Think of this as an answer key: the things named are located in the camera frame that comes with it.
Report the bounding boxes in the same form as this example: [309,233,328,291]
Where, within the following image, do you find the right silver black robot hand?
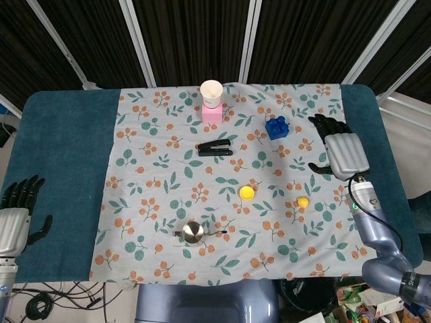
[308,113,370,182]

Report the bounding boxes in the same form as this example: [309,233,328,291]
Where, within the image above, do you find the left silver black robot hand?
[0,174,54,257]

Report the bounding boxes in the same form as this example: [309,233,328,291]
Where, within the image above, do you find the blue toy building brick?
[264,115,291,141]

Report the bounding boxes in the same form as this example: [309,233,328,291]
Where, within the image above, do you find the teal table cover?
[0,83,424,284]

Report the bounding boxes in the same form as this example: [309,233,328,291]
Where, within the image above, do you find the black stapler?
[197,139,234,157]

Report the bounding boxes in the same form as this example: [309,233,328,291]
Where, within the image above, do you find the pink cube block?
[201,103,224,125]

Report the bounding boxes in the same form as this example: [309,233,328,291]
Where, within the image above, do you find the white paper cup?
[199,79,223,110]

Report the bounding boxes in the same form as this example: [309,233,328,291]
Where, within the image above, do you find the black waste bin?
[278,277,341,318]

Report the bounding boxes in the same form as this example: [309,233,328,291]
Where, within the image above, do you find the colourful packaging clutter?
[325,282,425,323]

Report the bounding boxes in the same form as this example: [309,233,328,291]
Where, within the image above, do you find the floral printed cloth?
[89,81,380,283]

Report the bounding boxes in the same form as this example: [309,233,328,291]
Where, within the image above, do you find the blue-grey robot torso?
[134,278,280,323]

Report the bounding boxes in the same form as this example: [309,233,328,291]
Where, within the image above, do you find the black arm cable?
[347,174,416,274]

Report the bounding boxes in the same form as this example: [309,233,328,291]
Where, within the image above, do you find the black floor cables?
[9,281,136,323]

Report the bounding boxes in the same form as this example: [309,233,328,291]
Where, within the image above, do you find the aluminium screen post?
[237,0,264,84]
[374,42,431,102]
[340,0,418,85]
[119,0,158,87]
[31,0,89,89]

